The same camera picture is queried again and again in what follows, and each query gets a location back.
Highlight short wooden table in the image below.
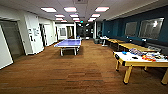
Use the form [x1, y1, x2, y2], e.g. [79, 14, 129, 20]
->
[106, 37, 126, 46]

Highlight white door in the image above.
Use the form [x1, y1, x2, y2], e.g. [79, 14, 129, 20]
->
[0, 25, 14, 70]

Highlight blue ping pong table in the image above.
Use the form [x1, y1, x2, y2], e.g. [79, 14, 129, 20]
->
[53, 38, 82, 57]

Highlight white wall papers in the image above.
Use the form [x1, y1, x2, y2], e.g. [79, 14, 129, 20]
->
[27, 27, 41, 42]

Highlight light wood gaming table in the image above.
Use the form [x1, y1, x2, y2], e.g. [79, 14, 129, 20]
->
[112, 49, 168, 86]

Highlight long wooden table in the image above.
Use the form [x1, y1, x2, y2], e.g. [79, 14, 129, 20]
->
[116, 41, 156, 53]

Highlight ceiling light panel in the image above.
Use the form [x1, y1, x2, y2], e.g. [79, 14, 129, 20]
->
[63, 6, 78, 13]
[68, 13, 80, 19]
[54, 13, 66, 19]
[90, 13, 101, 18]
[94, 6, 111, 13]
[40, 6, 58, 14]

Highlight grey hallway door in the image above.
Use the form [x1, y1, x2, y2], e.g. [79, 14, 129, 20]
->
[0, 21, 26, 61]

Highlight small white table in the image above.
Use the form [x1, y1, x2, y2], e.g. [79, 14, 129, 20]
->
[98, 35, 111, 47]

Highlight dark framed window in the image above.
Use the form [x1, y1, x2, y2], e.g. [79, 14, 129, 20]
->
[124, 21, 139, 37]
[137, 16, 165, 41]

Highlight dark sofa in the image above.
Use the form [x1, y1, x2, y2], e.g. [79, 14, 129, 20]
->
[144, 39, 168, 56]

